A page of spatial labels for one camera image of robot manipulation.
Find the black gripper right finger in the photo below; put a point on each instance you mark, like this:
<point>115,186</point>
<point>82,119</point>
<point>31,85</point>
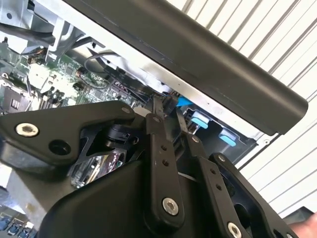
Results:
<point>210,173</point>

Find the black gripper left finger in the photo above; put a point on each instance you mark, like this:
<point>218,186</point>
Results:
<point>62,124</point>

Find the person's bare hand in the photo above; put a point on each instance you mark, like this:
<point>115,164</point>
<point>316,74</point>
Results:
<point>308,225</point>

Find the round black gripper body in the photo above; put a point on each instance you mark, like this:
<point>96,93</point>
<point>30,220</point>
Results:
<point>99,210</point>

